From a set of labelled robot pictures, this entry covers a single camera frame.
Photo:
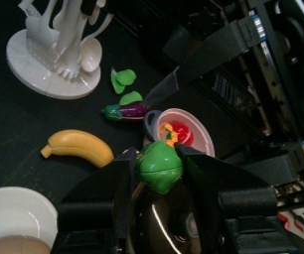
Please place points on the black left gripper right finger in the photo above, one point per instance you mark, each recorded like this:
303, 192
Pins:
233, 198

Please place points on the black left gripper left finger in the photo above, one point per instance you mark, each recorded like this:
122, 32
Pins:
92, 205

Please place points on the green toy pepper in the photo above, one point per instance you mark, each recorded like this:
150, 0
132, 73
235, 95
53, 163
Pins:
160, 165

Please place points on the shiny black pan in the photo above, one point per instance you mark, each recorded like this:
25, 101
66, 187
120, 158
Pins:
168, 221

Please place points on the red and white device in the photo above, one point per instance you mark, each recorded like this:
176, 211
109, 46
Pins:
302, 225

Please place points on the white round plate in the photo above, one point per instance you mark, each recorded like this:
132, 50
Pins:
13, 211

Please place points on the yellow toy banana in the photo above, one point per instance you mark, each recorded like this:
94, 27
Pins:
81, 145

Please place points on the beige toy egg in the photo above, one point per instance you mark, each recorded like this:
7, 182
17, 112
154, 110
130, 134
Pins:
15, 245

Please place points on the red toy tomato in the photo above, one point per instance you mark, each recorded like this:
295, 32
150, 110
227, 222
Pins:
184, 132

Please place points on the orange toy pepper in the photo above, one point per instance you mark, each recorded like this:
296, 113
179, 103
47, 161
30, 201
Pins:
168, 134

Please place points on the purple toy eggplant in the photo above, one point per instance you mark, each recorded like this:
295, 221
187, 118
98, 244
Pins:
129, 110

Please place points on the green toy leaf piece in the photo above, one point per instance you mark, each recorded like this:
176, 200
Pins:
126, 77
117, 84

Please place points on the grey tape strip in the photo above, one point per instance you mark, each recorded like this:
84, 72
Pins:
162, 87

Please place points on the white cutlery stand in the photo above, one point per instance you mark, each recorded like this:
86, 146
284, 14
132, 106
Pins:
39, 72

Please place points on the white plastic fork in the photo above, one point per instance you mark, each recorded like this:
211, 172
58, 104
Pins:
70, 67

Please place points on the white plastic spoon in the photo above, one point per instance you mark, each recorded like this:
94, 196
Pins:
92, 54

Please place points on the aluminium frame bar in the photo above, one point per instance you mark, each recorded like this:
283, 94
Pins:
271, 66

